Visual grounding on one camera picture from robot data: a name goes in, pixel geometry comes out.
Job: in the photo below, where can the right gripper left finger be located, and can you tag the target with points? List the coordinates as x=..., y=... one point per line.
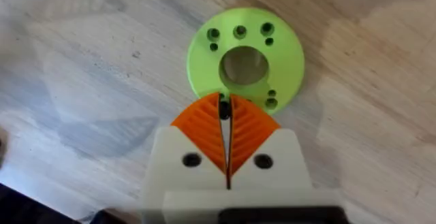
x=190, y=149

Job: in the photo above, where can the black rail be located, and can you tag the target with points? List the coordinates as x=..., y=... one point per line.
x=24, y=207

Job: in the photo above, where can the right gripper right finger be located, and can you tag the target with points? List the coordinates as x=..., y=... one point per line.
x=269, y=149

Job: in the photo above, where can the green disc with holes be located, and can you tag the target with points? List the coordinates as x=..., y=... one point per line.
x=282, y=64

